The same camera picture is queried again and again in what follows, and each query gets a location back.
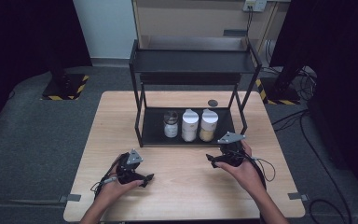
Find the person's right hand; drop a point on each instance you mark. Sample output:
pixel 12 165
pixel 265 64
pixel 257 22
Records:
pixel 245 175

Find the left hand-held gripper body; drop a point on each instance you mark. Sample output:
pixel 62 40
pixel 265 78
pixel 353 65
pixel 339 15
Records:
pixel 127 171

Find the white-lid jar yellow contents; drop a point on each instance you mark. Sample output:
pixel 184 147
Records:
pixel 209 124

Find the white-lid jar white contents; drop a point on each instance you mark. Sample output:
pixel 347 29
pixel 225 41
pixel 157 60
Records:
pixel 190 126

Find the grey tape strip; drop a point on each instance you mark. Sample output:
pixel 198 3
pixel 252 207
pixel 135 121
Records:
pixel 297 196
pixel 71 198

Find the black curtain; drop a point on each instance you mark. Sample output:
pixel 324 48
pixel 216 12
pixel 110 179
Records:
pixel 338 62
pixel 18 37

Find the small clear jar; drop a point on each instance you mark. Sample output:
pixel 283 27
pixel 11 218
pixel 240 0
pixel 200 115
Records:
pixel 171 126

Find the black metal shelf rack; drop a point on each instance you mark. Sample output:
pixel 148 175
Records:
pixel 192 62

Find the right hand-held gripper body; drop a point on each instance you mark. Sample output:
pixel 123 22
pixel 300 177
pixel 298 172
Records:
pixel 231 154

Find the person's left hand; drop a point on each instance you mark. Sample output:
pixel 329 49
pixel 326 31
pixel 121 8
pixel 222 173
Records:
pixel 112 189

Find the striped-edge black stand base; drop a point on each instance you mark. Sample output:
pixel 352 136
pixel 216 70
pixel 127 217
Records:
pixel 65 87
pixel 279 93

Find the round grey table grommet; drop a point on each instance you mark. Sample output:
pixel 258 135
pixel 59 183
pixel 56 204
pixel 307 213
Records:
pixel 213 103

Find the white wall socket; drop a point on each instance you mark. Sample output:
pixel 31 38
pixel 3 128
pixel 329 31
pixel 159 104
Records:
pixel 254 5

